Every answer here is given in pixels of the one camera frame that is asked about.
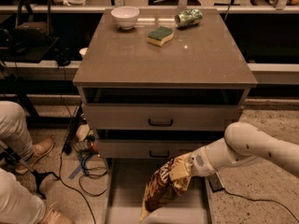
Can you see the open bottom drawer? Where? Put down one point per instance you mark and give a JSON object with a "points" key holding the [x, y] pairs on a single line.
{"points": [[129, 180]]}

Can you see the black bag on side table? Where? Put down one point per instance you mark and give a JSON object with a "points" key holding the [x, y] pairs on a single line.
{"points": [[27, 30]]}

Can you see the tan shoe lower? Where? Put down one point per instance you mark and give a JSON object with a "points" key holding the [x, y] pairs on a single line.
{"points": [[53, 216]]}

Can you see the black power brick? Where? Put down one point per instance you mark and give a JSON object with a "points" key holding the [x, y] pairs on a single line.
{"points": [[215, 182]]}

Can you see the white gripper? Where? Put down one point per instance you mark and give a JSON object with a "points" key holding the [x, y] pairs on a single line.
{"points": [[199, 162]]}

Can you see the brown sea salt chip bag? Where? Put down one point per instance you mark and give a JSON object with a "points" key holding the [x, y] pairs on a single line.
{"points": [[161, 190]]}

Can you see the top drawer with black handle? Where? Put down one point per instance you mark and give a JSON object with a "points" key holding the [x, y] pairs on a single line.
{"points": [[161, 117]]}

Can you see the tan shoe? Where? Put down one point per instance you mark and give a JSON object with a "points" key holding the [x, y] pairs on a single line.
{"points": [[40, 150], [53, 216]]}

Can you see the person's upper leg beige trousers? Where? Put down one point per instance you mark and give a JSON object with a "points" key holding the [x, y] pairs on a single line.
{"points": [[13, 129]]}

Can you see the white ceramic bowl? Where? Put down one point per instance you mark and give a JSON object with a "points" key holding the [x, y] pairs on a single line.
{"points": [[125, 17]]}

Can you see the person's lower leg beige trousers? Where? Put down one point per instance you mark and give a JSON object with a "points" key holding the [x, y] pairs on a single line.
{"points": [[17, 204]]}

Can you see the green yellow sponge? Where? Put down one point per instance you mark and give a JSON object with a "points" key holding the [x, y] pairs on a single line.
{"points": [[160, 35]]}

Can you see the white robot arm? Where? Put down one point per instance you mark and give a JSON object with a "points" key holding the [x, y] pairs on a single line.
{"points": [[241, 144]]}

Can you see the person's leg beige trousers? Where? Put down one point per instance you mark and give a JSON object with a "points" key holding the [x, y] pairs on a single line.
{"points": [[17, 204], [13, 129]]}

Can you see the middle drawer with black handle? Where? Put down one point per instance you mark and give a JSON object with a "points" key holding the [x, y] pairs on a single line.
{"points": [[146, 149]]}

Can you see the grey drawer cabinet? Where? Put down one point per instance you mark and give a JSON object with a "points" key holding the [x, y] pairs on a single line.
{"points": [[199, 66]]}

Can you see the drawer with black handle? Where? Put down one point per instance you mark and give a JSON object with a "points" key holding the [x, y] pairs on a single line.
{"points": [[161, 117], [146, 149]]}

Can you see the tan shoe upper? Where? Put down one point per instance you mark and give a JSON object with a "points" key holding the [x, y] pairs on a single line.
{"points": [[40, 150]]}

